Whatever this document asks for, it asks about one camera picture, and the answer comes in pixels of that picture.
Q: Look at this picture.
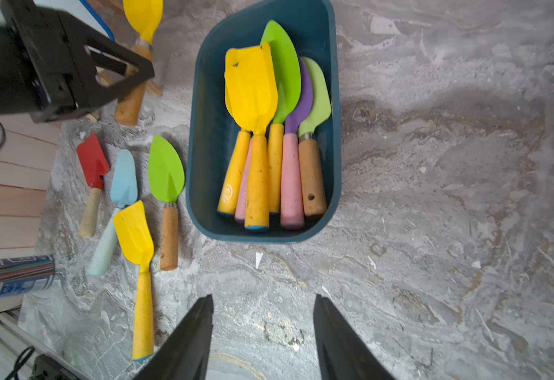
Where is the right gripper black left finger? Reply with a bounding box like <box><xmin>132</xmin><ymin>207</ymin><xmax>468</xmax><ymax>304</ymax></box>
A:
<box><xmin>135</xmin><ymin>295</ymin><xmax>214</xmax><ymax>380</ymax></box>

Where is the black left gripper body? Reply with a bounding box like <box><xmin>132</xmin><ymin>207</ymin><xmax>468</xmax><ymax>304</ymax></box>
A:
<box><xmin>0</xmin><ymin>1</ymin><xmax>97</xmax><ymax>123</ymax></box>

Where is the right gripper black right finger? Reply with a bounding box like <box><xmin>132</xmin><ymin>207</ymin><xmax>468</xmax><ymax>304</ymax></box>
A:
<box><xmin>313</xmin><ymin>295</ymin><xmax>394</xmax><ymax>380</ymax></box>

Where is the red shovel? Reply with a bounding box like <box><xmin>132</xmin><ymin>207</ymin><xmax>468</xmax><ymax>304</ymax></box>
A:
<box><xmin>77</xmin><ymin>131</ymin><xmax>110</xmax><ymax>239</ymax></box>

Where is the yellow shovel with wooden handle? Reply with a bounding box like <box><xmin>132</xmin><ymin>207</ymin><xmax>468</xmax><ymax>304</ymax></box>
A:
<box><xmin>114</xmin><ymin>0</ymin><xmax>164</xmax><ymax>127</ymax></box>

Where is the grey blue trowel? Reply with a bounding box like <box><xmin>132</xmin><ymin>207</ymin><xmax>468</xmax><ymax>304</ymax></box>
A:
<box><xmin>87</xmin><ymin>149</ymin><xmax>138</xmax><ymax>276</ymax></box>

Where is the green trowel with wooden handle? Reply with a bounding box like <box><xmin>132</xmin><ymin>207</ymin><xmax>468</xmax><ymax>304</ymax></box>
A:
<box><xmin>148</xmin><ymin>136</ymin><xmax>185</xmax><ymax>271</ymax></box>

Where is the yellow plastic scoop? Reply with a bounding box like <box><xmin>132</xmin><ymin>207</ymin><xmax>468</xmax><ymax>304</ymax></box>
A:
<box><xmin>224</xmin><ymin>42</ymin><xmax>278</xmax><ymax>232</ymax></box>
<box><xmin>112</xmin><ymin>199</ymin><xmax>155</xmax><ymax>363</ymax></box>
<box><xmin>217</xmin><ymin>85</ymin><xmax>252</xmax><ymax>218</ymax></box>

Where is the purple shovel with pink handle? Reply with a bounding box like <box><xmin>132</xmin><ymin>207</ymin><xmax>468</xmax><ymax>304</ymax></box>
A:
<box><xmin>280</xmin><ymin>57</ymin><xmax>313</xmax><ymax>231</ymax></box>

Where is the purple trowel with pink handle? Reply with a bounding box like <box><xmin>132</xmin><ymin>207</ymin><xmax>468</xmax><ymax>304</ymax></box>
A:
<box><xmin>234</xmin><ymin>143</ymin><xmax>252</xmax><ymax>223</ymax></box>

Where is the teal plastic storage box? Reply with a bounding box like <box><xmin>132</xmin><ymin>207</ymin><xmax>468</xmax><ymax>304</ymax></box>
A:
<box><xmin>185</xmin><ymin>1</ymin><xmax>342</xmax><ymax>244</ymax></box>

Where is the light green shovel wooden handle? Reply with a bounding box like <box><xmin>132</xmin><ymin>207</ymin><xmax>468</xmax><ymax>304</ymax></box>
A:
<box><xmin>298</xmin><ymin>57</ymin><xmax>332</xmax><ymax>219</ymax></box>

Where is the green trowel with yellow handle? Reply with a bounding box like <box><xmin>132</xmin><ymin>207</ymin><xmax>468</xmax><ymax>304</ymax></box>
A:
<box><xmin>261</xmin><ymin>20</ymin><xmax>302</xmax><ymax>215</ymax></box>

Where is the blue framed whiteboard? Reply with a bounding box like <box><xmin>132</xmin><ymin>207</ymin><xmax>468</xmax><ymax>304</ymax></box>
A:
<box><xmin>34</xmin><ymin>0</ymin><xmax>115</xmax><ymax>41</ymax></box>

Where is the wooden easel stand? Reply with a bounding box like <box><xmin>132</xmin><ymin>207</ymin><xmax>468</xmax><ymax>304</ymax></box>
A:
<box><xmin>90</xmin><ymin>1</ymin><xmax>162</xmax><ymax>98</ymax></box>

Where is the blue lid pen jar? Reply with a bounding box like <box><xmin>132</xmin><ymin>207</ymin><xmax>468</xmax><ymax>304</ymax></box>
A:
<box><xmin>0</xmin><ymin>255</ymin><xmax>55</xmax><ymax>299</ymax></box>

